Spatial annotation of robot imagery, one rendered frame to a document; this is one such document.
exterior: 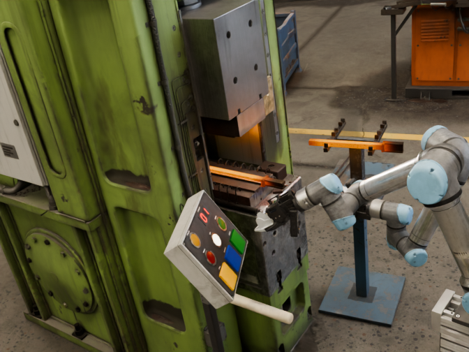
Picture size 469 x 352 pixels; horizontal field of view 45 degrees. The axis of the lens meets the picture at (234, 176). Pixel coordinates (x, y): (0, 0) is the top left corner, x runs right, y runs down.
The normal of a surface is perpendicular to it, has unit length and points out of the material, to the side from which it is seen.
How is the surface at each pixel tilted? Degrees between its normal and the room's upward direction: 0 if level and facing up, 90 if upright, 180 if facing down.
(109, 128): 89
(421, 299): 0
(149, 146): 89
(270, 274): 90
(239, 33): 90
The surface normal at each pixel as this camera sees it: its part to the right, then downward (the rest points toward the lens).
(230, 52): 0.81, 0.18
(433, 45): -0.40, 0.50
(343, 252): -0.14, -0.86
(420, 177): -0.65, 0.36
